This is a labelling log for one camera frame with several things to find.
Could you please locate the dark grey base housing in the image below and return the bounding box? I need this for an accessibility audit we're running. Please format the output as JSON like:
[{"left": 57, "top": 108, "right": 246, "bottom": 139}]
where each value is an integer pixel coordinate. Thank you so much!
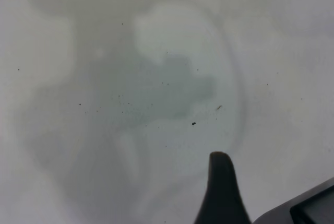
[{"left": 253, "top": 176, "right": 334, "bottom": 224}]

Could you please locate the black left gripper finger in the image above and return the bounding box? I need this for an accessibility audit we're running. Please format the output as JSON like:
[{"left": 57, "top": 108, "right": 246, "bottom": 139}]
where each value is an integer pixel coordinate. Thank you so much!
[{"left": 193, "top": 151, "right": 253, "bottom": 224}]

